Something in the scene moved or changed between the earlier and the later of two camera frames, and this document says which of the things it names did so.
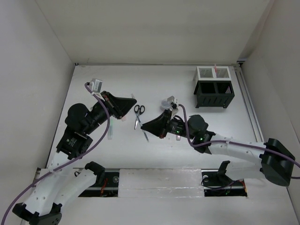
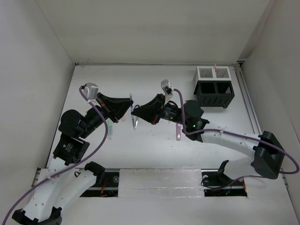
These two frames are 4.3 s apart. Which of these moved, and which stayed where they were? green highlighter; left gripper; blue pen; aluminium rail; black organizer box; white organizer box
Moved: blue pen
Stayed: black organizer box; green highlighter; white organizer box; left gripper; aluminium rail
